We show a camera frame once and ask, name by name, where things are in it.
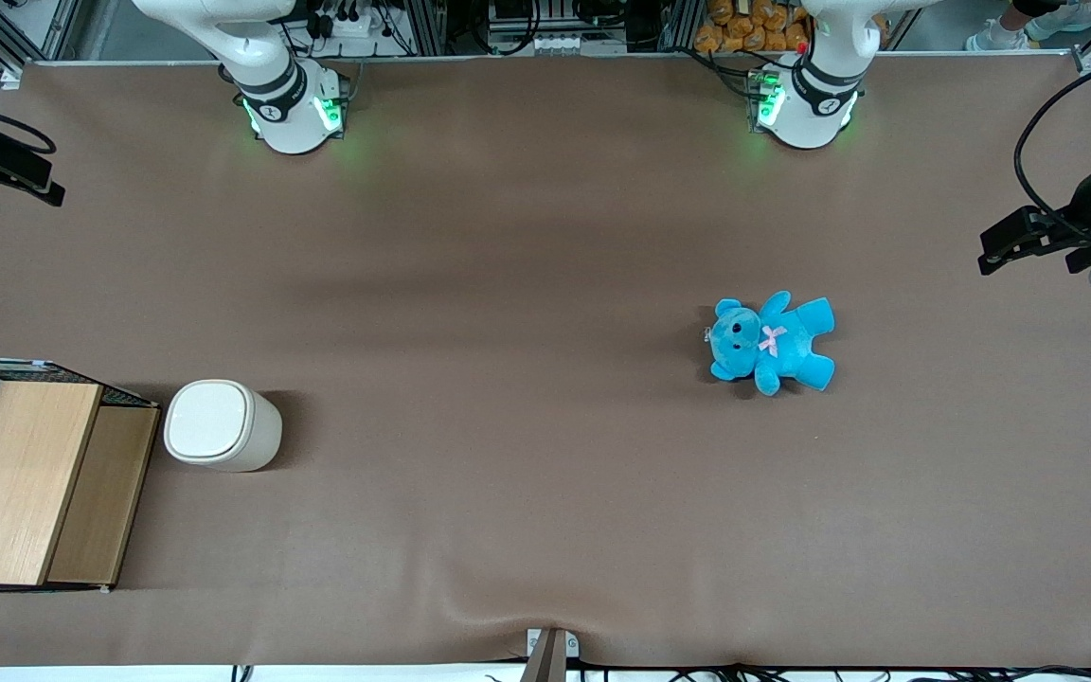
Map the white round trash can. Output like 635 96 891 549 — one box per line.
163 379 284 474

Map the white sneaker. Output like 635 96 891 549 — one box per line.
965 19 1031 54
1024 0 1091 42

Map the blue teddy bear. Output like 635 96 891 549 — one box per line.
706 290 837 398

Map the light wooden board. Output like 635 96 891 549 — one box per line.
0 382 104 587

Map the dark wooden board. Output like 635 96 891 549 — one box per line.
45 405 161 586

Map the orange plush toy pile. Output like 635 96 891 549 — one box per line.
693 0 812 55

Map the white power strip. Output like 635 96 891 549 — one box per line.
312 3 416 45

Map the brown table cloth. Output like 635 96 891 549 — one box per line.
0 55 1091 670

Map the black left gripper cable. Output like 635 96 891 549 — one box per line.
1013 47 1091 228

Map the black cable bundle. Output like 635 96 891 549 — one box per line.
484 662 1091 682

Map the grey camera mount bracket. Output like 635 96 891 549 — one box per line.
519 626 582 682

